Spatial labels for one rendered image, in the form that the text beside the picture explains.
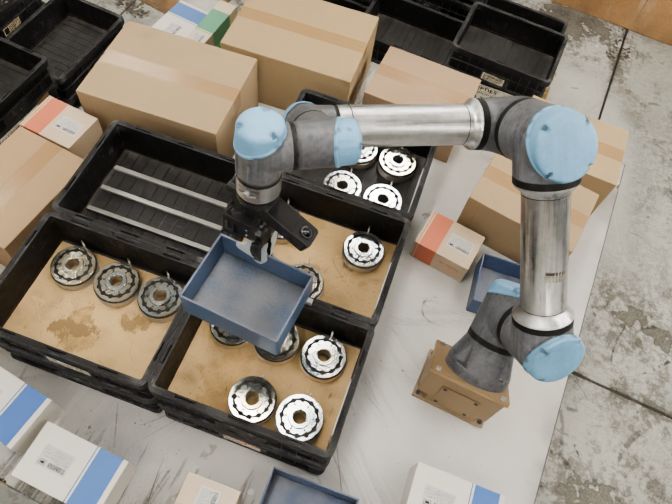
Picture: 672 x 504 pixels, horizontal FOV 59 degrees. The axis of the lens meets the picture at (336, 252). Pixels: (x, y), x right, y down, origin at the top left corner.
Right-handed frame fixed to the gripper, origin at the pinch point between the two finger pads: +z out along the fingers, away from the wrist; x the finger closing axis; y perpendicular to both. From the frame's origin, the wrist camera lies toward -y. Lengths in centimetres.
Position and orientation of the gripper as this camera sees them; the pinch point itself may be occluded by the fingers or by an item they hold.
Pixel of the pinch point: (266, 258)
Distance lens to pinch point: 115.5
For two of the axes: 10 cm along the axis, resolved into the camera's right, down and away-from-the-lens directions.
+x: -4.3, 7.3, -5.4
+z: -1.2, 5.4, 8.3
